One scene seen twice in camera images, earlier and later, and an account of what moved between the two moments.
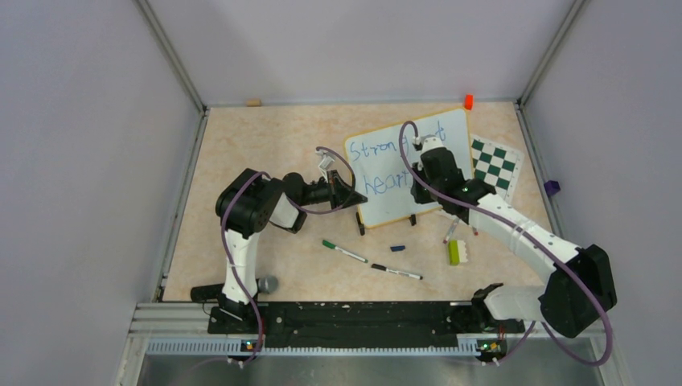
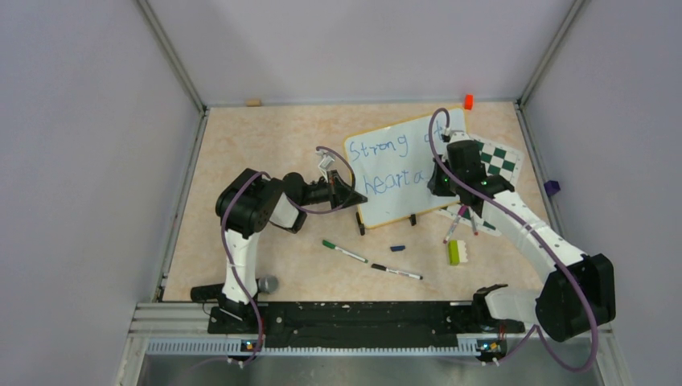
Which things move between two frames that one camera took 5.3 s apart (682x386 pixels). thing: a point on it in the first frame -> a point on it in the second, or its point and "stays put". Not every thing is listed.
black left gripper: (340, 194) stays put
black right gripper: (420, 197) -> (437, 188)
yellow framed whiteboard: (380, 174) stays put
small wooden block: (253, 102) stays put
